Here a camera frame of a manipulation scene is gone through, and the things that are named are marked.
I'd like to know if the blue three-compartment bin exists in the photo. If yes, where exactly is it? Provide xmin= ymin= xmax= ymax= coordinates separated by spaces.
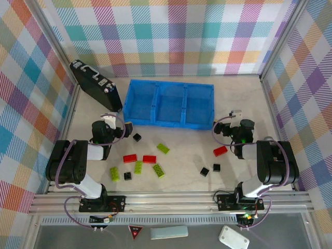
xmin=122 ymin=79 xmax=216 ymax=130

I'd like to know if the black briefcase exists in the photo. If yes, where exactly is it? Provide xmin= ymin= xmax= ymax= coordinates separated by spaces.
xmin=70 ymin=60 xmax=123 ymax=113

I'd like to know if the black controller with green light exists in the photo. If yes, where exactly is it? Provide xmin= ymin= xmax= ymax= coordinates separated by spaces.
xmin=237 ymin=213 xmax=255 ymax=226

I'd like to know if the small connector board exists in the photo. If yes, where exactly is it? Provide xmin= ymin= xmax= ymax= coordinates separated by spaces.
xmin=89 ymin=214 xmax=115 ymax=224

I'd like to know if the red triangle sign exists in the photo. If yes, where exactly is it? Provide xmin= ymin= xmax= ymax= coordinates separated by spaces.
xmin=128 ymin=225 xmax=144 ymax=241

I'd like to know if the white rectangular box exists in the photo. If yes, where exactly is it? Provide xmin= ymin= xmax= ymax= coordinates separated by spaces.
xmin=218 ymin=225 xmax=250 ymax=249

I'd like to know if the pale blue rectangular box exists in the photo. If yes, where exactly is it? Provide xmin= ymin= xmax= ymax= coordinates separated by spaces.
xmin=149 ymin=225 xmax=189 ymax=241

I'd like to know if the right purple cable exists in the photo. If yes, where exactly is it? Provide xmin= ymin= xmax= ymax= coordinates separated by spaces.
xmin=212 ymin=116 xmax=299 ymax=231

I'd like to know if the purple cable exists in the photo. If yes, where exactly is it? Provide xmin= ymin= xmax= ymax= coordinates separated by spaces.
xmin=55 ymin=113 xmax=128 ymax=230
xmin=212 ymin=116 xmax=299 ymax=231

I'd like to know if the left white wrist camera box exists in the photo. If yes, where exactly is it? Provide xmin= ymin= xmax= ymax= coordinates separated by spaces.
xmin=100 ymin=114 xmax=117 ymax=130

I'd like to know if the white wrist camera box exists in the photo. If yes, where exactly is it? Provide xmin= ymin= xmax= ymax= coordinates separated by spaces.
xmin=100 ymin=114 xmax=117 ymax=130
xmin=229 ymin=110 xmax=243 ymax=128

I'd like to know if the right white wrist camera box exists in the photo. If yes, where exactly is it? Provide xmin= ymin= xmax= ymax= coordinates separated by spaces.
xmin=229 ymin=110 xmax=243 ymax=128

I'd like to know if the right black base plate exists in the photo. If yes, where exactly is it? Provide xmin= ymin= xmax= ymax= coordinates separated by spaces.
xmin=216 ymin=193 xmax=265 ymax=211

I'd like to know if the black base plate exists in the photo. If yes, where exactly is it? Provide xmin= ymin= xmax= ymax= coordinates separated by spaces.
xmin=216 ymin=193 xmax=265 ymax=211
xmin=78 ymin=194 xmax=127 ymax=214

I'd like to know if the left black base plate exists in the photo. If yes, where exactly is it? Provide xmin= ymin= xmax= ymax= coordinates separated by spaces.
xmin=78 ymin=194 xmax=127 ymax=214

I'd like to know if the aluminium mounting rail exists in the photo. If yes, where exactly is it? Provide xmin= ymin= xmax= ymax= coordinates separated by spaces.
xmin=28 ymin=191 xmax=316 ymax=216

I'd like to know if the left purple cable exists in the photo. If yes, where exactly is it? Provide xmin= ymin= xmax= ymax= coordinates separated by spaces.
xmin=55 ymin=113 xmax=128 ymax=230

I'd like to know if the slotted grey cable duct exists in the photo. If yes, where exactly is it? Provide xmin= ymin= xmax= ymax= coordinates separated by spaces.
xmin=41 ymin=216 xmax=239 ymax=225

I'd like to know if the aluminium frame post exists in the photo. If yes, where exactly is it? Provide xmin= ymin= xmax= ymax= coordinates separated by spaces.
xmin=260 ymin=0 xmax=311 ymax=80
xmin=25 ymin=0 xmax=80 ymax=88

